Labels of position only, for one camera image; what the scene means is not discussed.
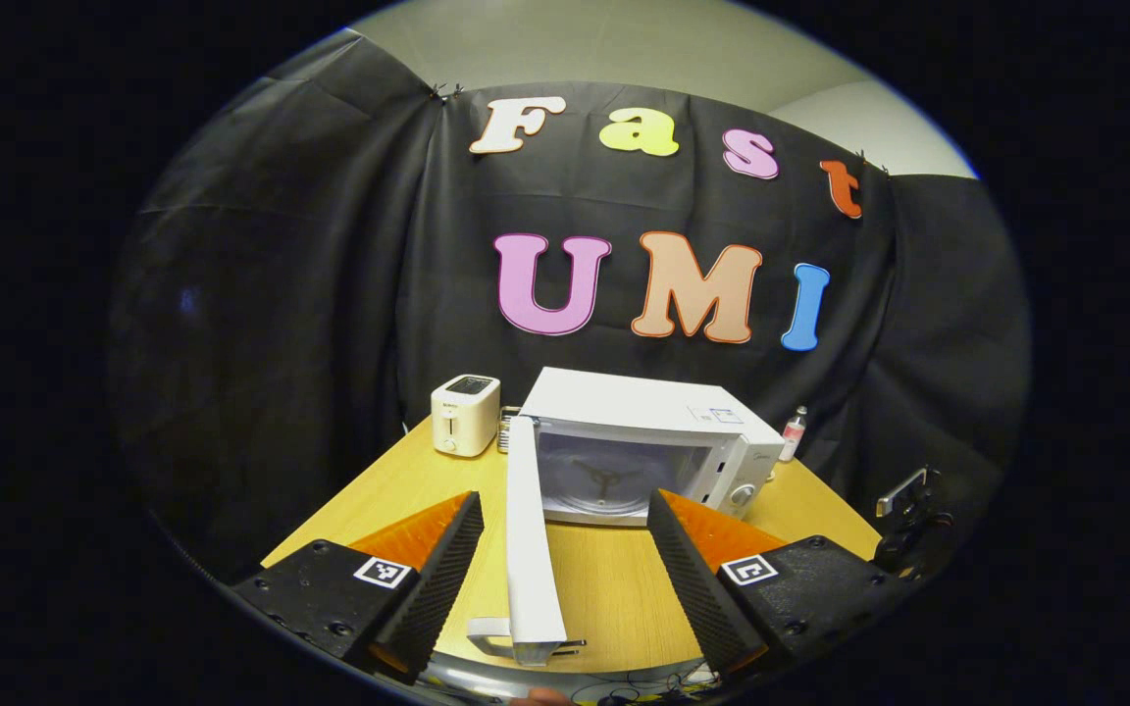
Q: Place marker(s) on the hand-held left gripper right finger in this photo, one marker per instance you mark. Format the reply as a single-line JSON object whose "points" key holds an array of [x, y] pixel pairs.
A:
{"points": [[693, 588]]}

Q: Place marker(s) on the white toaster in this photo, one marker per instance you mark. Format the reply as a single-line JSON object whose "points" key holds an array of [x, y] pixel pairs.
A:
{"points": [[465, 422]]}

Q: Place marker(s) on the small pink label bottle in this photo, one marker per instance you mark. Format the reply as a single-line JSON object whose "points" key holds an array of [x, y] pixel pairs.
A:
{"points": [[794, 436]]}

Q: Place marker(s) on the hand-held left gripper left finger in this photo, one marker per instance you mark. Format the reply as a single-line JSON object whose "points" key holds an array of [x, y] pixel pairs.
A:
{"points": [[437, 588]]}

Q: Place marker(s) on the small metal rack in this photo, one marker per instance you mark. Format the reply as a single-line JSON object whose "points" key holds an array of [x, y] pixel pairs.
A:
{"points": [[509, 431]]}

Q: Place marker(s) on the white microwave oven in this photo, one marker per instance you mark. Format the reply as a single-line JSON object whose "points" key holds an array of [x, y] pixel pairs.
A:
{"points": [[624, 402]]}

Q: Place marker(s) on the black backdrop cloth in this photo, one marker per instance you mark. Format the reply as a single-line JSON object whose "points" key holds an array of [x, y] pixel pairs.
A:
{"points": [[281, 294]]}

